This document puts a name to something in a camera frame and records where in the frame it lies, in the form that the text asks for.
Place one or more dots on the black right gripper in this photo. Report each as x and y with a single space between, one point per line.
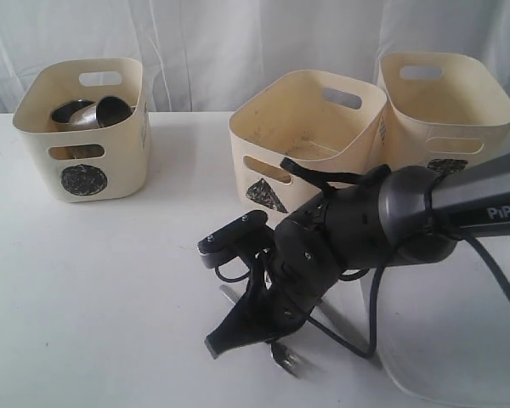
305 255

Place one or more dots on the steel mug with wire handle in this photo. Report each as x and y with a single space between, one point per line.
107 112

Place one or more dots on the steel fork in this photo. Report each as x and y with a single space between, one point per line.
290 361

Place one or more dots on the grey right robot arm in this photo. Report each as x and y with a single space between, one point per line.
423 213

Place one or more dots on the steel table knife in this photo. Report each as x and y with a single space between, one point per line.
345 331

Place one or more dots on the white square plate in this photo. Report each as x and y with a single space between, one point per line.
443 331

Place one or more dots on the cream bin with circle mark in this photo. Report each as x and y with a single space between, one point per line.
87 165

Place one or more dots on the cream bin with triangle mark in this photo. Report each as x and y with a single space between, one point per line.
321 120

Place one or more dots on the steel cup in bin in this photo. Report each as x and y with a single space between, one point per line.
63 113

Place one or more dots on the white curtain backdrop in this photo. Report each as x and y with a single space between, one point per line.
214 55

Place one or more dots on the cream bin with square mark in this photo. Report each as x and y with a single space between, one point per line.
445 111

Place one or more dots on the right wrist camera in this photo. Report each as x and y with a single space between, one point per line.
242 238

